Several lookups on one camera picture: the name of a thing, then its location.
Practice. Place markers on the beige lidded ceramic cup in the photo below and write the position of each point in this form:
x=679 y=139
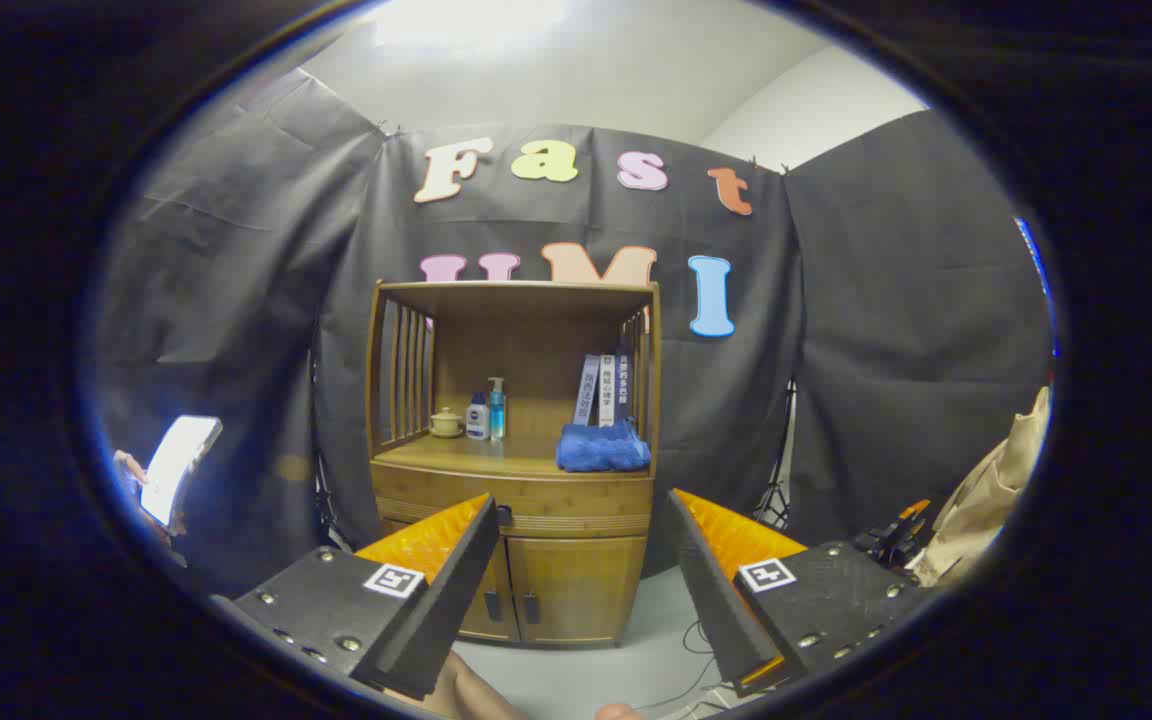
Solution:
x=446 y=425

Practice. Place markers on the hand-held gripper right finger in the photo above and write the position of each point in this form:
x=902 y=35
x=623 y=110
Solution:
x=716 y=600

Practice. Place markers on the black and orange tool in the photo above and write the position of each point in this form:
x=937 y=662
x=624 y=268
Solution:
x=891 y=545

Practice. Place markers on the book with pale purple spine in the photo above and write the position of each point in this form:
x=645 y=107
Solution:
x=586 y=390

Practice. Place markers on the wooden cabinet door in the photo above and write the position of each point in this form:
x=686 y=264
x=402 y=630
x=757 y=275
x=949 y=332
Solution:
x=576 y=590
x=496 y=600

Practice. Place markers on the black backdrop cloth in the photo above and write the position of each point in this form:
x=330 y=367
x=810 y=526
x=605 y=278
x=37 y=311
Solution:
x=836 y=350

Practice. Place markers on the bright smartphone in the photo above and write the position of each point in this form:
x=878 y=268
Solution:
x=181 y=465

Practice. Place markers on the book with dark blue spine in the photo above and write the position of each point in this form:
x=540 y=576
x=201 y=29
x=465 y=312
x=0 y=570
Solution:
x=623 y=385

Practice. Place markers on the wooden countertop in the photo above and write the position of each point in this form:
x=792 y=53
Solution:
x=516 y=455

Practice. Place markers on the person's bare leg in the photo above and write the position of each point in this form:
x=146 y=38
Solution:
x=618 y=712
x=461 y=690

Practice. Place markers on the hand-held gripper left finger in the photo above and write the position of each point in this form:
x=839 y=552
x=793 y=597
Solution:
x=436 y=610

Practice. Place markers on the black light stand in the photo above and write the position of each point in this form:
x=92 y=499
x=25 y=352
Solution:
x=321 y=495
x=781 y=480

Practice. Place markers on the blue pump bottle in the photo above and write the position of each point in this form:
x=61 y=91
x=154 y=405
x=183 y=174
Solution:
x=497 y=415

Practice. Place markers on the white bottle with blue cap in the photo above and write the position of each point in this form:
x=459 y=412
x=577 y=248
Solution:
x=477 y=422

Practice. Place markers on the blue towel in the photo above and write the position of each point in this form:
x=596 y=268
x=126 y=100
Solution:
x=601 y=450

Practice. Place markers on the beige cloth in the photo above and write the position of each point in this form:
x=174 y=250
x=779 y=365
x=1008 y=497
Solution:
x=986 y=500

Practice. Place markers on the wooden drawer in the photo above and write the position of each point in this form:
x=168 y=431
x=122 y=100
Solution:
x=576 y=500

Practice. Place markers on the book with white spine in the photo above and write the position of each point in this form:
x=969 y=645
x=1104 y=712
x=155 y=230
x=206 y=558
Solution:
x=606 y=390

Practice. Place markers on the wooden cabinet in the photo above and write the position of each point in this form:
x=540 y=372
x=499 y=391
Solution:
x=536 y=340

